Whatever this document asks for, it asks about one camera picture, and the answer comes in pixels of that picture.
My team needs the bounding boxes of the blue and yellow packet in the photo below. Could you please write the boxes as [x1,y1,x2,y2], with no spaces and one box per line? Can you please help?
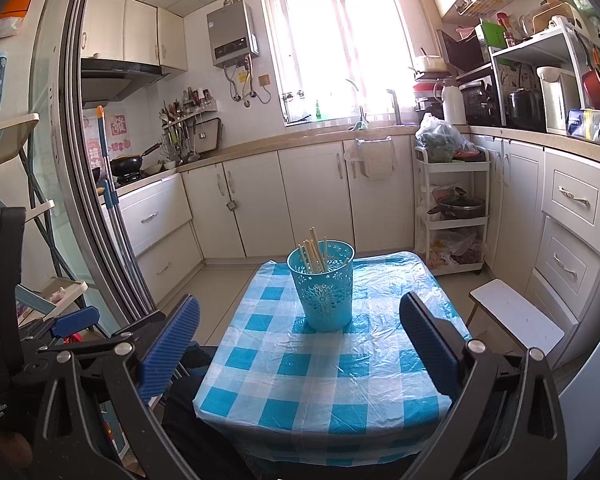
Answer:
[566,108,600,148]

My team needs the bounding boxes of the white countertop shelf rack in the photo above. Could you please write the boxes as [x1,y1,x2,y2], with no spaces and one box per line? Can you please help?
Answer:
[489,16,586,131]

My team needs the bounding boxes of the folding wooden chair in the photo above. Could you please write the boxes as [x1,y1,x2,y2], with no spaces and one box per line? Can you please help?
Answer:
[0,112,88,311]

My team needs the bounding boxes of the white bag on cabinet handle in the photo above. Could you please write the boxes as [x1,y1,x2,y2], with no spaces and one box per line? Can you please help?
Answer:
[342,136,398,181]

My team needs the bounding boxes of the blue perforated plastic basket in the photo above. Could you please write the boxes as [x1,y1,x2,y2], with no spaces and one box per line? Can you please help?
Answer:
[286,240,356,332]

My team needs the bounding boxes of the kitchen window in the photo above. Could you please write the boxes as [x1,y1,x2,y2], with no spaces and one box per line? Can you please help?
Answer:
[259,0,421,128]

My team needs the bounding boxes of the dark pot with lid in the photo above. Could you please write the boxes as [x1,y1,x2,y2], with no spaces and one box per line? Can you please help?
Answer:
[427,187,486,220]

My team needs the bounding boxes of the plastic bag of vegetables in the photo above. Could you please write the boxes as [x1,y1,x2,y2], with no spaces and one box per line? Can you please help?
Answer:
[414,112,473,163]

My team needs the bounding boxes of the white enamel pot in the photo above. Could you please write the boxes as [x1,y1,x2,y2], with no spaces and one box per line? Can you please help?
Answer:
[409,49,448,73]

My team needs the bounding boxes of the white rolling cart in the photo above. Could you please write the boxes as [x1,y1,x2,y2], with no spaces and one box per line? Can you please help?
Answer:
[412,144,491,276]

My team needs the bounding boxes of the black microwave oven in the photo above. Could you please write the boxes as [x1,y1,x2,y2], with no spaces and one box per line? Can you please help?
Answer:
[459,76,506,127]

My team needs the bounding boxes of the grey sliding door frame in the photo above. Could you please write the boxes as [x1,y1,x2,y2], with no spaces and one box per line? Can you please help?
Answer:
[30,0,156,318]

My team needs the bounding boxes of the mop with orange tip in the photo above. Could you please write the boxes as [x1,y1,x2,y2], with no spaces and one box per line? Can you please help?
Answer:
[94,105,156,316]

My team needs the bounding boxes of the white electric kettle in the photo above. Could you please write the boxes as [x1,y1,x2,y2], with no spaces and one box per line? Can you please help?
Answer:
[536,66,583,135]

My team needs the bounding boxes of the red and black cooker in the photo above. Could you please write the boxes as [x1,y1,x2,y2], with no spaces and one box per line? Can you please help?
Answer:
[412,80,443,111]

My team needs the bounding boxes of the green cutting board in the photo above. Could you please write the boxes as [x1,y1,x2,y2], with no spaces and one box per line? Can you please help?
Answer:
[480,21,506,51]

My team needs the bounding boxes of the dark cloth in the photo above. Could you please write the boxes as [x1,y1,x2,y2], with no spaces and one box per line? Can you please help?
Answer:
[160,345,253,480]

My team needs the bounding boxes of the small white stool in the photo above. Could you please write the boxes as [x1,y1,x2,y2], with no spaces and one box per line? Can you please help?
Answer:
[467,279,566,361]

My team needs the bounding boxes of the bundle of wooden chopsticks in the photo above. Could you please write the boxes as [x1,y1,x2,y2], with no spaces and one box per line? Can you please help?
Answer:
[297,227,331,275]

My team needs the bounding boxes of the blue checkered tablecloth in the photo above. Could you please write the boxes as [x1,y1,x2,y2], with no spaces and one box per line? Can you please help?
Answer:
[192,251,473,468]

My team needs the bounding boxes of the white flat box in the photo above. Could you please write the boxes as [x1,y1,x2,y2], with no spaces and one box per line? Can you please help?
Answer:
[42,280,88,306]

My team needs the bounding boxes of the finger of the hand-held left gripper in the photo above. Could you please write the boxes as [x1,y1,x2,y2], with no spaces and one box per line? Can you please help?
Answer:
[19,306,101,347]
[37,310,168,361]

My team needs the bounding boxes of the metal sink faucet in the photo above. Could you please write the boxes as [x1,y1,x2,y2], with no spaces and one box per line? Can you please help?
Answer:
[386,88,403,126]

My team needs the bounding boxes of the black range hood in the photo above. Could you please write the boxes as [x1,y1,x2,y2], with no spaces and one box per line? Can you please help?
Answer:
[80,57,171,110]

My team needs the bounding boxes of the grey gas water heater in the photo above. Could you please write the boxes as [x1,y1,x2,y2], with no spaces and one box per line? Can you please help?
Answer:
[206,0,260,67]

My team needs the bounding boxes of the black round cooker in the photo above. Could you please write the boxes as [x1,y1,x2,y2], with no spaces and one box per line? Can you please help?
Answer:
[506,87,546,131]

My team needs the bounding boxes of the white base cabinet row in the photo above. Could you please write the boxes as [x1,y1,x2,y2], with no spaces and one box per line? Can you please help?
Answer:
[105,135,416,293]

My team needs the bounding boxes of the wall rack of cooking utensils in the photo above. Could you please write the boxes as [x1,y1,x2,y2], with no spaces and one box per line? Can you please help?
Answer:
[159,87,218,163]

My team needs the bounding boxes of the white wall cabinet row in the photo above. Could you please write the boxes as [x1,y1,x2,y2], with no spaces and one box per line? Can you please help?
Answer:
[80,0,188,72]

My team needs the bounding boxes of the red paper wall decoration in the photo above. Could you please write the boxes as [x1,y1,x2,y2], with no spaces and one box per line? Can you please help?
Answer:
[82,112,131,161]

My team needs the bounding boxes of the black flat board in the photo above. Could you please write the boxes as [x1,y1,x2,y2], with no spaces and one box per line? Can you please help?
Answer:
[436,27,493,73]

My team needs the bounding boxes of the dark framed leaning tray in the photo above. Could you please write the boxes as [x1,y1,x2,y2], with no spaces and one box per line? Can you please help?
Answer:
[194,117,223,155]

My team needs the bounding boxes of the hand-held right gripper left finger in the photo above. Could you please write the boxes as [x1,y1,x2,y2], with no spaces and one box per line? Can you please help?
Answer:
[32,294,202,480]

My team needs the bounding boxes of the white base cabinet with drawers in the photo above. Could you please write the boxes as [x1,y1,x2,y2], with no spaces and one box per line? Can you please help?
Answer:
[470,127,600,366]

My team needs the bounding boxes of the white thermos jug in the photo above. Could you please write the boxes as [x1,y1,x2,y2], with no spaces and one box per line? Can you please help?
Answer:
[434,80,467,126]

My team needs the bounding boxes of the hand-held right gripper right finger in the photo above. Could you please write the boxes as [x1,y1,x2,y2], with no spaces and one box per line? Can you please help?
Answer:
[399,291,568,480]

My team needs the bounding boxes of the black wok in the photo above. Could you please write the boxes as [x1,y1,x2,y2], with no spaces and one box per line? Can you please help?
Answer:
[109,142,163,177]

